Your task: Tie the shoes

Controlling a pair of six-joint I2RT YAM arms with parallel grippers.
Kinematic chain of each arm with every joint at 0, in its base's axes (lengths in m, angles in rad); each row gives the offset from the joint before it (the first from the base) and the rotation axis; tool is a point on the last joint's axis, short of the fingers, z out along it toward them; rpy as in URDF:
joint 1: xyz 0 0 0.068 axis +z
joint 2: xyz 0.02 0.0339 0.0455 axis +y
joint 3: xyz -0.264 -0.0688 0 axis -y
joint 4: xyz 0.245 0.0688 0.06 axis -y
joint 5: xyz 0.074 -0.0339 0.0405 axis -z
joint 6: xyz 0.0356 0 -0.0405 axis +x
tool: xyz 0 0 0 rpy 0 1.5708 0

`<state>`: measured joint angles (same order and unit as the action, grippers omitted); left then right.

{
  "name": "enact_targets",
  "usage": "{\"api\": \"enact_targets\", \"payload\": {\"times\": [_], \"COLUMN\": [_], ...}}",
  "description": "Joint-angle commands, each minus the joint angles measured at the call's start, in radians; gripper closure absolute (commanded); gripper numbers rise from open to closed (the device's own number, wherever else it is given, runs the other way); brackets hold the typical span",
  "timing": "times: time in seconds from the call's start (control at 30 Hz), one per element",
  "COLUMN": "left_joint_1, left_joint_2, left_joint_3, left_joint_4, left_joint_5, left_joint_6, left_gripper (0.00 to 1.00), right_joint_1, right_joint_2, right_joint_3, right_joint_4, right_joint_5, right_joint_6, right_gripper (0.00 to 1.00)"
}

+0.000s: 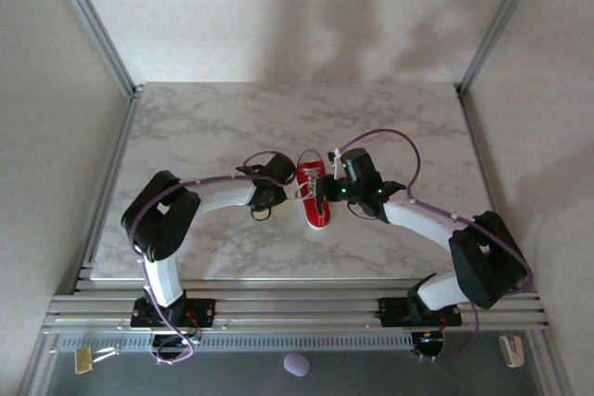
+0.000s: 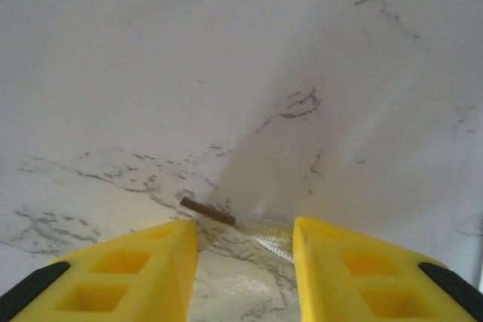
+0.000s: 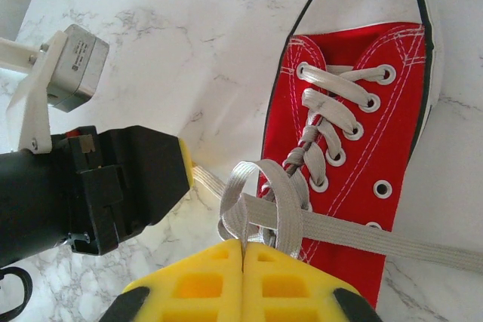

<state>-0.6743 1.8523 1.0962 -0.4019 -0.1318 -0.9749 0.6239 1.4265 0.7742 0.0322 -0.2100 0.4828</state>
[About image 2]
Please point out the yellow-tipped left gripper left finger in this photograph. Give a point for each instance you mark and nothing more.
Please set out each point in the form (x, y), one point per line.
(113, 280)

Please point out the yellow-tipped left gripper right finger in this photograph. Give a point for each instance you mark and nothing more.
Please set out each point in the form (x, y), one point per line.
(377, 284)

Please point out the white shoelace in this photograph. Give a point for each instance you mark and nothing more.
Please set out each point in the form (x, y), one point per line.
(271, 233)

